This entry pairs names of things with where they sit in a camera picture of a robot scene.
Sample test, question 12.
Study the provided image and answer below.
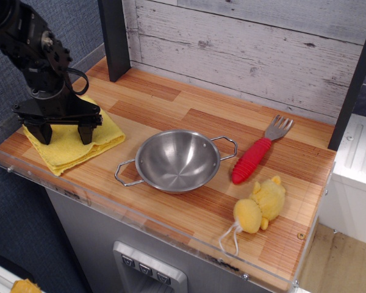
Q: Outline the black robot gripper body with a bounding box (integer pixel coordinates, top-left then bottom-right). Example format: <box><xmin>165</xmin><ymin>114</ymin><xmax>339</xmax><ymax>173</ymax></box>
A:
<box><xmin>12</xmin><ymin>83</ymin><xmax>102</xmax><ymax>128</ymax></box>

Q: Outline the black cable loop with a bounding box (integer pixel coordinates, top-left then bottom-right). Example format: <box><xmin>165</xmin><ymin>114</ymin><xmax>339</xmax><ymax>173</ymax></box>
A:
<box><xmin>65</xmin><ymin>67</ymin><xmax>90</xmax><ymax>96</ymax></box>

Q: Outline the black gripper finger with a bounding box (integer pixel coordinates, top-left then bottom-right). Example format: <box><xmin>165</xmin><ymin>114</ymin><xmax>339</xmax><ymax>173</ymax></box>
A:
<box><xmin>77</xmin><ymin>123</ymin><xmax>95</xmax><ymax>145</ymax></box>
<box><xmin>24</xmin><ymin>123</ymin><xmax>52</xmax><ymax>145</ymax></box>

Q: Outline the grey cabinet with dispenser panel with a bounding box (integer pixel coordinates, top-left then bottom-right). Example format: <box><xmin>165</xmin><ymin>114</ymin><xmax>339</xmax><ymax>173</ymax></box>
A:
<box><xmin>43</xmin><ymin>186</ymin><xmax>281</xmax><ymax>293</ymax></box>

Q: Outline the yellow object bottom left corner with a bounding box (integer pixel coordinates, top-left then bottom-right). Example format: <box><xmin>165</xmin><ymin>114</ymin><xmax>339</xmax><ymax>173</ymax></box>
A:
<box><xmin>10</xmin><ymin>279</ymin><xmax>42</xmax><ymax>293</ymax></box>

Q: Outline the clear acrylic table guard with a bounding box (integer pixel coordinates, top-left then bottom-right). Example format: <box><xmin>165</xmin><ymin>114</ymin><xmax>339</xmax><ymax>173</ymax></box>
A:
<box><xmin>0</xmin><ymin>42</ymin><xmax>336</xmax><ymax>293</ymax></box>

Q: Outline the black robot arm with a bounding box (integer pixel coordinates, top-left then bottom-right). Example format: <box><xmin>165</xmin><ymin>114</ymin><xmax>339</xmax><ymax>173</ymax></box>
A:
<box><xmin>0</xmin><ymin>1</ymin><xmax>102</xmax><ymax>145</ymax></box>

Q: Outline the black vertical post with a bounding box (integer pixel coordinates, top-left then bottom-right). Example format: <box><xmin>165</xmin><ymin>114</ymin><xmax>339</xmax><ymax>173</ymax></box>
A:
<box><xmin>98</xmin><ymin>0</ymin><xmax>131</xmax><ymax>82</ymax></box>
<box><xmin>326</xmin><ymin>0</ymin><xmax>366</xmax><ymax>151</ymax></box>

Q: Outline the black vertical post left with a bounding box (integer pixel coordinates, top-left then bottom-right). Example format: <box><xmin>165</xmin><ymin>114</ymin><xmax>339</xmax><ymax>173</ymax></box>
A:
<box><xmin>98</xmin><ymin>0</ymin><xmax>131</xmax><ymax>82</ymax></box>

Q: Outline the steel pot with wire handles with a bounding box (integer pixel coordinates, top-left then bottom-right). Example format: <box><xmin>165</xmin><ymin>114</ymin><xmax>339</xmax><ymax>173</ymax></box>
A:
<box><xmin>115</xmin><ymin>129</ymin><xmax>238</xmax><ymax>194</ymax></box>

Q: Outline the black vertical post right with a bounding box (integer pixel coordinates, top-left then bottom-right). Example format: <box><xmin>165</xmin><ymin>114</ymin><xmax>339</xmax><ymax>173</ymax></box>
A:
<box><xmin>326</xmin><ymin>0</ymin><xmax>366</xmax><ymax>151</ymax></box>

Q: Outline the fork with red handle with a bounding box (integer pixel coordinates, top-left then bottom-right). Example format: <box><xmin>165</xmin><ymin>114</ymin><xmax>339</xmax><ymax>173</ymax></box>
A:
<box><xmin>231</xmin><ymin>115</ymin><xmax>293</xmax><ymax>184</ymax></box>

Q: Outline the yellow cloth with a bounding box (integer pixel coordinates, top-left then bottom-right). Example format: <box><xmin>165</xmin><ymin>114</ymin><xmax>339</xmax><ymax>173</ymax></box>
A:
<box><xmin>23</xmin><ymin>110</ymin><xmax>126</xmax><ymax>176</ymax></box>

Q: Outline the white ribbed side counter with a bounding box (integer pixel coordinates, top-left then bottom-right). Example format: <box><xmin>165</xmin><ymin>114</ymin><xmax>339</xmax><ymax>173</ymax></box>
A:
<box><xmin>318</xmin><ymin>114</ymin><xmax>366</xmax><ymax>243</ymax></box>

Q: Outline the yellow plush toy with string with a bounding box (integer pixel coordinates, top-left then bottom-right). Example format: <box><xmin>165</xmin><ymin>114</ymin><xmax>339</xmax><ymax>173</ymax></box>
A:
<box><xmin>218</xmin><ymin>175</ymin><xmax>286</xmax><ymax>256</ymax></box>

